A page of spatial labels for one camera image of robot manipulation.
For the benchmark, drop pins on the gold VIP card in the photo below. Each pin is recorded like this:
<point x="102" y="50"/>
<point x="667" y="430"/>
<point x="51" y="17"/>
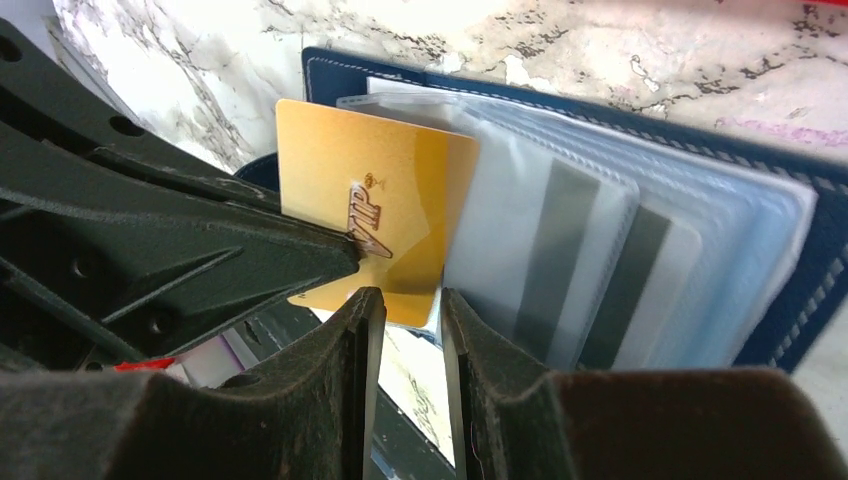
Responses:
<point x="396" y="188"/>

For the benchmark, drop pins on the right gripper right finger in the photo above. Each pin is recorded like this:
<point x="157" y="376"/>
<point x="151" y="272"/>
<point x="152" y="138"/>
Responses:
<point x="514" y="418"/>

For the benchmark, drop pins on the navy blue card holder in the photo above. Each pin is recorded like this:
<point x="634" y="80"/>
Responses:
<point x="593" y="238"/>

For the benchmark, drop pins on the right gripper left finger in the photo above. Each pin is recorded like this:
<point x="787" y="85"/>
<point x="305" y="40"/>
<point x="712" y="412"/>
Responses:
<point x="307" y="412"/>

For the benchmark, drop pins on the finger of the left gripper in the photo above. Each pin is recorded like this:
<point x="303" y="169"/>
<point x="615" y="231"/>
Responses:
<point x="116" y="245"/>

